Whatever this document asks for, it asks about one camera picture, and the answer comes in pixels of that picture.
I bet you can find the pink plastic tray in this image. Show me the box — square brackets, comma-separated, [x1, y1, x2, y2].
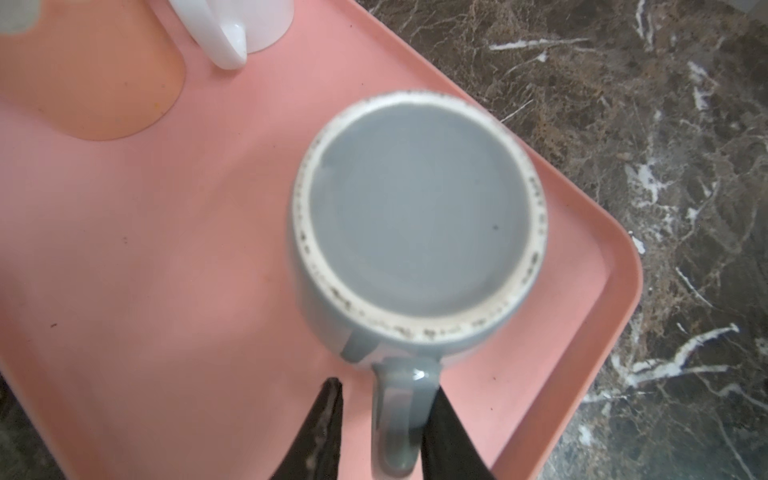
[0, 0, 644, 480]

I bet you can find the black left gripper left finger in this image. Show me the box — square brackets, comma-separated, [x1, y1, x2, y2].
[271, 377, 344, 480]

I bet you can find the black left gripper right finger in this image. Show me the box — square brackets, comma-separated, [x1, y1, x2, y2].
[421, 388, 495, 480]

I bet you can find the light grey ceramic mug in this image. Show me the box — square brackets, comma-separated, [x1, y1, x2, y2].
[288, 90, 548, 479]

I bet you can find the beige ceramic mug back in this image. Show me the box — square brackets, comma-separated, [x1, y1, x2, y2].
[1, 1, 185, 140]

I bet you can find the white ceramic mug back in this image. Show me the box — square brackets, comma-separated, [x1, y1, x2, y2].
[170, 0, 295, 70]

